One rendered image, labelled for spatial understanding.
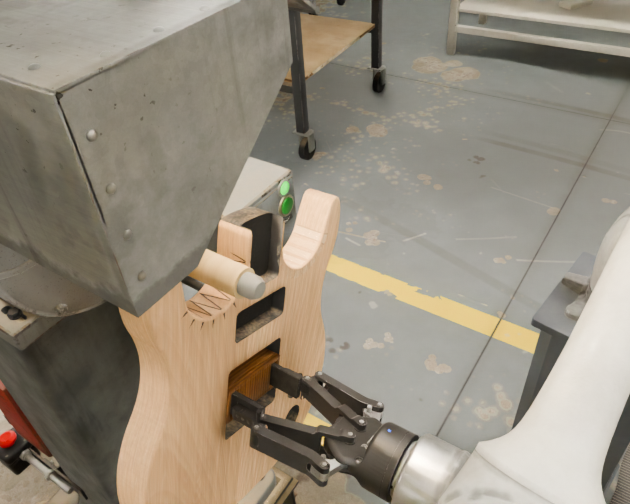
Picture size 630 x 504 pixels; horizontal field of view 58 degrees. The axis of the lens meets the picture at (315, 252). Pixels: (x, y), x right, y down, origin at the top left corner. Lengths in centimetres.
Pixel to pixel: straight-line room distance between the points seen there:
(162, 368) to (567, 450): 36
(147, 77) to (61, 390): 75
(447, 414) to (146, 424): 145
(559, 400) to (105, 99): 36
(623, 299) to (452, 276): 190
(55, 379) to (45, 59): 72
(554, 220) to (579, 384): 233
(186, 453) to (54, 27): 46
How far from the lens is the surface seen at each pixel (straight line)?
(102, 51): 30
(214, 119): 35
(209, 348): 61
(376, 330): 217
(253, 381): 71
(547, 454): 45
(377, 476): 63
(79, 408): 105
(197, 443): 68
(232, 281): 54
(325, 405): 70
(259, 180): 93
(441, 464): 61
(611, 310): 51
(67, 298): 71
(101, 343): 101
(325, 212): 73
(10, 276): 66
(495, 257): 251
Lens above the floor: 163
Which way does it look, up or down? 41 degrees down
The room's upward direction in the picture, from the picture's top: 5 degrees counter-clockwise
